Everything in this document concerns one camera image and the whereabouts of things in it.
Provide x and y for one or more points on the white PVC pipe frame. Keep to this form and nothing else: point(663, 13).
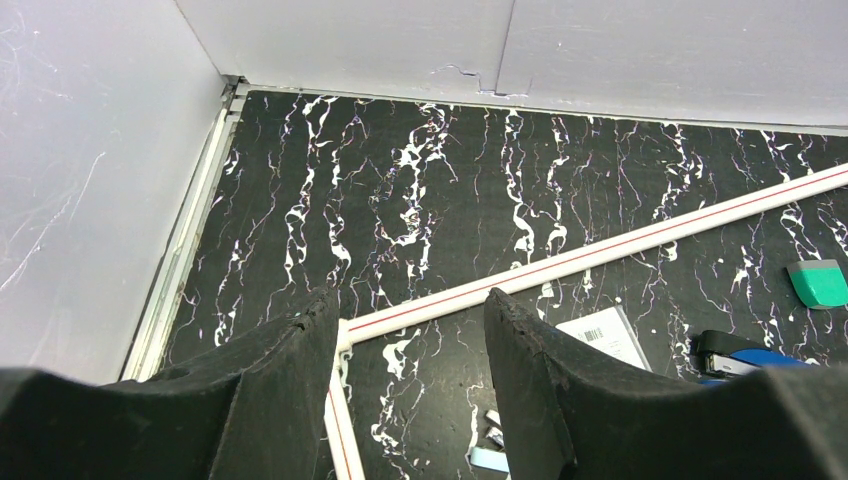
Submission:
point(443, 303)

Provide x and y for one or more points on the white plastic package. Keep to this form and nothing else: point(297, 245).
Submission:
point(610, 332)

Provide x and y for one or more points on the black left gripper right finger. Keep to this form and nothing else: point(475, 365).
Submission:
point(570, 411)

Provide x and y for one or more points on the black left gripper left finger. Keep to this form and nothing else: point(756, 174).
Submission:
point(250, 409)

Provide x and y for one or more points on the grey metal table edge rail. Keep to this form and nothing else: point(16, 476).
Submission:
point(148, 349)

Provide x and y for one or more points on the light blue small clip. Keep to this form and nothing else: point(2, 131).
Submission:
point(491, 456)

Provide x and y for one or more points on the teal small box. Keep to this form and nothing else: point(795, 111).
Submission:
point(819, 284)

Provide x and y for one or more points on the blue stapler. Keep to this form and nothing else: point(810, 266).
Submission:
point(723, 356)

